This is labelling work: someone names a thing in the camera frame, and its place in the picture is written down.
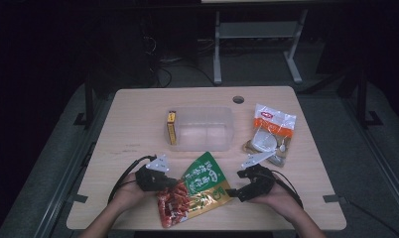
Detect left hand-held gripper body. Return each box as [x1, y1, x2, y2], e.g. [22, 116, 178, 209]
[134, 154, 172, 193]

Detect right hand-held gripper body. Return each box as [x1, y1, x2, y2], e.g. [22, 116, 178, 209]
[236, 151, 278, 203]

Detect green seasoning packet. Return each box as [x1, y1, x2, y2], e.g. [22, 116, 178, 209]
[155, 151, 234, 229]

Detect white orange food packet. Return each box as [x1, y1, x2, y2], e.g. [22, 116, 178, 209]
[241, 102, 298, 169]

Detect small yellow brown box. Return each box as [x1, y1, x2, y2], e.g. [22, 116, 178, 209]
[166, 110, 179, 147]

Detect clear plastic container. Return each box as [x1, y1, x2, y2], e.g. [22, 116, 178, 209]
[163, 105, 235, 153]

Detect person's right hand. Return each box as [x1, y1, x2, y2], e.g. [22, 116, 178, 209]
[251, 179, 301, 220]

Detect person's left hand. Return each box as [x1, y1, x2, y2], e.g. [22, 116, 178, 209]
[112, 172, 156, 213]

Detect grey tape strip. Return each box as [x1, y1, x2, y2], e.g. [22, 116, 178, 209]
[66, 193, 89, 204]
[322, 193, 349, 204]

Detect black metal stand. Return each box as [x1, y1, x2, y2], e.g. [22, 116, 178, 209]
[355, 67, 384, 129]
[72, 80, 96, 129]

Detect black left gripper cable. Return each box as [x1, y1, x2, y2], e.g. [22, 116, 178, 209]
[106, 155, 158, 205]

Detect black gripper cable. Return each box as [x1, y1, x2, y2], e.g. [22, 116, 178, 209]
[106, 155, 158, 205]
[271, 170, 305, 210]

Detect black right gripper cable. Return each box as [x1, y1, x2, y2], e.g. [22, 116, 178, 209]
[271, 170, 305, 210]

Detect metal frame rail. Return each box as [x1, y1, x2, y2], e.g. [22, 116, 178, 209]
[340, 97, 399, 214]
[33, 98, 104, 238]

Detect bundle of floor cables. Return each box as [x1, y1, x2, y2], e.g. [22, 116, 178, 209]
[144, 33, 218, 89]

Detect black floor cable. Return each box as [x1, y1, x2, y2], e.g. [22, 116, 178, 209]
[345, 198, 399, 238]

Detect white metal table frame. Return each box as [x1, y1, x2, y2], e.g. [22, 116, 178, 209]
[212, 8, 310, 85]

